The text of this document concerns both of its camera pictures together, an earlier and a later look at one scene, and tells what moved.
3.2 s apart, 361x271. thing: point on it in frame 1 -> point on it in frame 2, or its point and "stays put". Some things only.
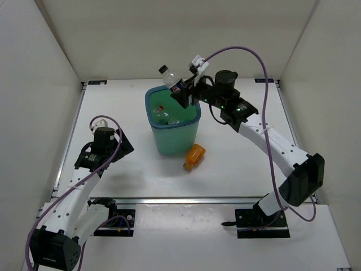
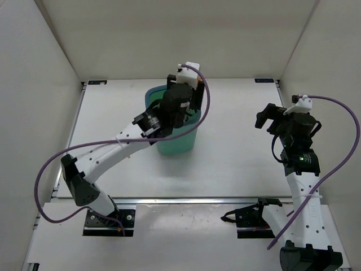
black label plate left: (97, 82) stays put
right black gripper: (185, 95) -> (272, 112)
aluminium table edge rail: (187, 201) stays put
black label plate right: (263, 80) stays put
